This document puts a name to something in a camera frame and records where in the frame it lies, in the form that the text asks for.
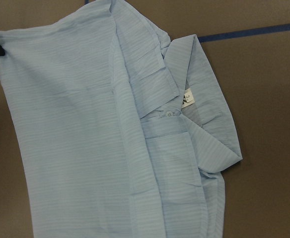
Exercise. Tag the light blue button-up shirt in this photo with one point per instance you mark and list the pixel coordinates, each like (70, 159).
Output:
(123, 132)

